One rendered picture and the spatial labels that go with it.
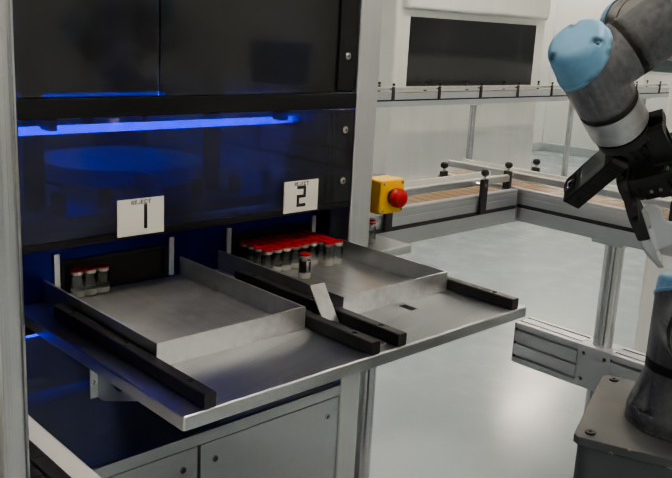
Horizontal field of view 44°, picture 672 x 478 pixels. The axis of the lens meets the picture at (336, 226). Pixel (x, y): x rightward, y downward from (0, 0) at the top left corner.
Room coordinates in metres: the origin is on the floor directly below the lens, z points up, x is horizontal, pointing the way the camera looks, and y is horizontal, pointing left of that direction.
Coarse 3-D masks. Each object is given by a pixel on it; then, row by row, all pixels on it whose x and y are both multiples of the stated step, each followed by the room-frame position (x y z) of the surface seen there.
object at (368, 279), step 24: (240, 264) 1.46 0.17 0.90; (336, 264) 1.57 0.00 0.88; (360, 264) 1.58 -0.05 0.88; (384, 264) 1.55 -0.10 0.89; (408, 264) 1.51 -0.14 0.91; (336, 288) 1.42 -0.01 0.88; (360, 288) 1.42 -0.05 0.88; (384, 288) 1.33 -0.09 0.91; (408, 288) 1.37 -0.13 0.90; (432, 288) 1.42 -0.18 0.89; (360, 312) 1.29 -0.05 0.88
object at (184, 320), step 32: (128, 288) 1.35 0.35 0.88; (160, 288) 1.36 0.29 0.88; (192, 288) 1.37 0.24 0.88; (224, 288) 1.35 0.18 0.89; (256, 288) 1.29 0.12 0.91; (96, 320) 1.15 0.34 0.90; (128, 320) 1.20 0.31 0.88; (160, 320) 1.21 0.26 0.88; (192, 320) 1.21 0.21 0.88; (224, 320) 1.22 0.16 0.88; (256, 320) 1.14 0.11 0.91; (288, 320) 1.19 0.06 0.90; (160, 352) 1.03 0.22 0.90; (192, 352) 1.07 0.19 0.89
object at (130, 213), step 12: (120, 204) 1.28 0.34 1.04; (132, 204) 1.30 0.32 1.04; (156, 204) 1.33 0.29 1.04; (120, 216) 1.28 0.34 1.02; (132, 216) 1.30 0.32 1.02; (156, 216) 1.33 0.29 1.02; (120, 228) 1.28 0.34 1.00; (132, 228) 1.30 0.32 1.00; (144, 228) 1.31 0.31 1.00; (156, 228) 1.33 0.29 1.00
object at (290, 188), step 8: (288, 184) 1.52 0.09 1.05; (296, 184) 1.53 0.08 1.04; (304, 184) 1.55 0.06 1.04; (312, 184) 1.56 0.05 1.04; (288, 192) 1.52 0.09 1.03; (296, 192) 1.53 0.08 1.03; (312, 192) 1.56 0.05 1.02; (288, 200) 1.52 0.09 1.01; (296, 200) 1.53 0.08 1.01; (304, 200) 1.55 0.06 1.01; (312, 200) 1.56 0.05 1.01; (288, 208) 1.52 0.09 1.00; (296, 208) 1.54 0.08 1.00; (304, 208) 1.55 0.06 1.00; (312, 208) 1.56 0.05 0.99
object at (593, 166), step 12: (600, 156) 1.10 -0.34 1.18; (612, 156) 1.07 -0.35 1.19; (588, 168) 1.12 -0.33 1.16; (600, 168) 1.08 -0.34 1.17; (612, 168) 1.07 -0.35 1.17; (624, 168) 1.07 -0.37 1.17; (576, 180) 1.13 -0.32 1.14; (588, 180) 1.10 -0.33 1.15; (600, 180) 1.09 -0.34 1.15; (612, 180) 1.09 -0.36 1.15; (564, 192) 1.15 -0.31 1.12; (576, 192) 1.12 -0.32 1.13; (588, 192) 1.11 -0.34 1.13; (576, 204) 1.13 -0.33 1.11
